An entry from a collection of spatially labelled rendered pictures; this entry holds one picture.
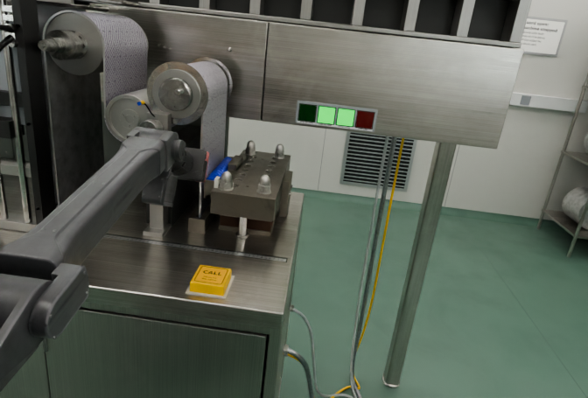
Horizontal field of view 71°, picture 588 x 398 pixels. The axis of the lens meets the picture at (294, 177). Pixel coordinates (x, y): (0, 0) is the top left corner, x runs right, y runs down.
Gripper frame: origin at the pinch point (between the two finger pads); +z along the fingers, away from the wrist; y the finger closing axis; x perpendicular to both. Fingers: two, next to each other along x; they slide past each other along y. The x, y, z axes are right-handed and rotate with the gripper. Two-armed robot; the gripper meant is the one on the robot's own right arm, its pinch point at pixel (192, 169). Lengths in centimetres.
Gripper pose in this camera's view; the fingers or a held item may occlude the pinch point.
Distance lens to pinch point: 98.1
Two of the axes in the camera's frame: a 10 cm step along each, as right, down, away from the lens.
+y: 9.9, 1.1, -0.5
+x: 1.2, -9.8, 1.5
